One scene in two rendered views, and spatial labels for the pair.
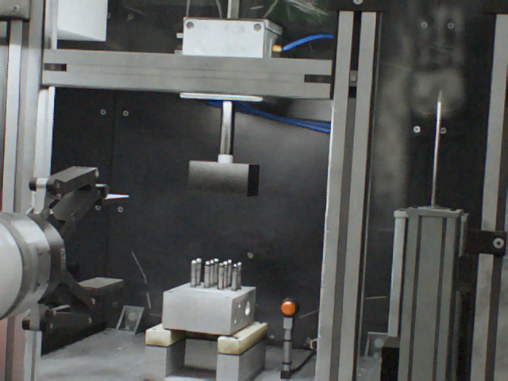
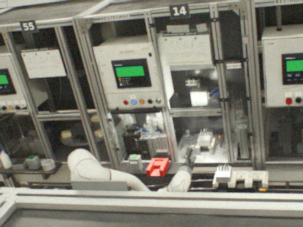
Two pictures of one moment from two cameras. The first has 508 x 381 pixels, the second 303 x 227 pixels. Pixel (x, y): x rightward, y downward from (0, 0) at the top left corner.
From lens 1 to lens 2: 175 cm
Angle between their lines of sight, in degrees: 24
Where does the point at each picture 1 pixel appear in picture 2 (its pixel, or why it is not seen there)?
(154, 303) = (191, 128)
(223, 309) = (208, 142)
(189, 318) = (202, 143)
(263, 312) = (213, 127)
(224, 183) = (203, 118)
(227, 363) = (210, 150)
